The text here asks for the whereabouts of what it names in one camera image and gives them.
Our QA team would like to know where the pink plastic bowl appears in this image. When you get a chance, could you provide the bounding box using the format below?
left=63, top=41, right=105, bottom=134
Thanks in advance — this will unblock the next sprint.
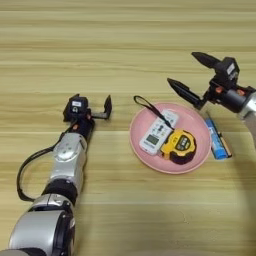
left=129, top=102, right=212, bottom=175

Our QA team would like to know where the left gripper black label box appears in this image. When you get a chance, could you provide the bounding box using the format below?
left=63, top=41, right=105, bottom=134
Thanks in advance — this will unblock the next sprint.
left=63, top=95, right=90, bottom=123

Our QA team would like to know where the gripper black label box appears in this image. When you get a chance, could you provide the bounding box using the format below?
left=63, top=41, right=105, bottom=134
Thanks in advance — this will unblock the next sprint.
left=63, top=95, right=90, bottom=123
left=214, top=56, right=241, bottom=90

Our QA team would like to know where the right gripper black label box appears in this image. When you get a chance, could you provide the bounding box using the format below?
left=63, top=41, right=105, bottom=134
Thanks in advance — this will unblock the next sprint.
left=214, top=56, right=241, bottom=90

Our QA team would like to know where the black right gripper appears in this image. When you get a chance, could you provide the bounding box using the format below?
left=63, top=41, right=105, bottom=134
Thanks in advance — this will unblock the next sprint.
left=166, top=51, right=256, bottom=114

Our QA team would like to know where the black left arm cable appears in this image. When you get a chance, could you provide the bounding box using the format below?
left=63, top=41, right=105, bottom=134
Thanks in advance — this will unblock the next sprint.
left=16, top=121, right=76, bottom=203

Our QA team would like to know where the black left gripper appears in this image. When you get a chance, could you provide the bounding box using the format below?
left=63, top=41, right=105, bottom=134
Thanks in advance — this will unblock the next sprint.
left=68, top=93, right=113, bottom=141

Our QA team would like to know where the yellow black tape measure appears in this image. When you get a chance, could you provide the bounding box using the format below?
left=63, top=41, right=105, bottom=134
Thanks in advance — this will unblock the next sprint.
left=133, top=95, right=198, bottom=165

